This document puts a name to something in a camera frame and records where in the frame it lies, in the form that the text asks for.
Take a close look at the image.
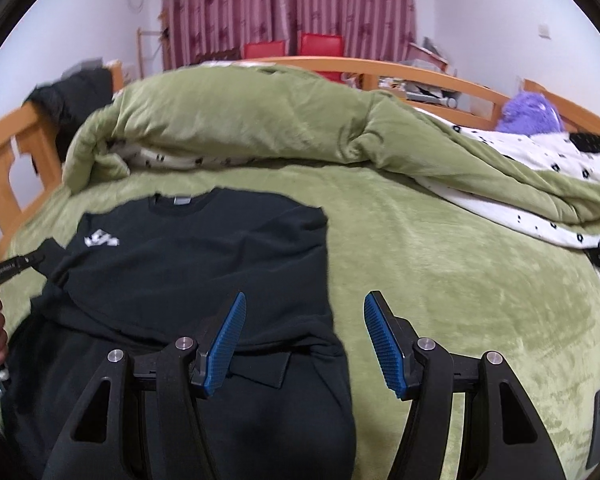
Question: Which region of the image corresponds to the black item on duvet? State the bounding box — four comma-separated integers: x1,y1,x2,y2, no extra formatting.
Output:
569,132,600,154

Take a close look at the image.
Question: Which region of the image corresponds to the wooden bed frame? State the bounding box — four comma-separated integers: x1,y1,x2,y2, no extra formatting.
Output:
0,55,600,267

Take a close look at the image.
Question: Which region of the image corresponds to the red chair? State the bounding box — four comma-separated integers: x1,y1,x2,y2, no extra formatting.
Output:
242,40,286,60
299,32,344,58

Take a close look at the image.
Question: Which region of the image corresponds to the pink patterned curtain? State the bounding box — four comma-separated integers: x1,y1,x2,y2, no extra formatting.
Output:
162,0,416,68

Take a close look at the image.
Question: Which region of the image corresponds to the black garment on headboard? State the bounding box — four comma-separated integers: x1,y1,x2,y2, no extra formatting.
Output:
26,67,114,162

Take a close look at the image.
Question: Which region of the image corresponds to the right red chair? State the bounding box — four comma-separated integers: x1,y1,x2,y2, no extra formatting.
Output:
299,32,344,58

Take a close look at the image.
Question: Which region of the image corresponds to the purple plush toy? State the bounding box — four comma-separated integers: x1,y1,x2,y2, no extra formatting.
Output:
495,91,565,136

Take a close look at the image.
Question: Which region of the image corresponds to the green plush bed sheet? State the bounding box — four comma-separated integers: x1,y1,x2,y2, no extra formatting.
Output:
8,162,600,479

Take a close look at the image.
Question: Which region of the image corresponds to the left red chair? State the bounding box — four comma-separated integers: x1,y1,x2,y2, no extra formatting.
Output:
242,40,286,60

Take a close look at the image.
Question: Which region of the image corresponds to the dark navy sweatshirt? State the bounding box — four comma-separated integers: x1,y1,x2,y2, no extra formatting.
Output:
1,188,356,479

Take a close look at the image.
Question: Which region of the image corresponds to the green folded duvet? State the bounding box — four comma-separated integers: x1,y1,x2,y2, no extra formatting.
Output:
62,62,600,276

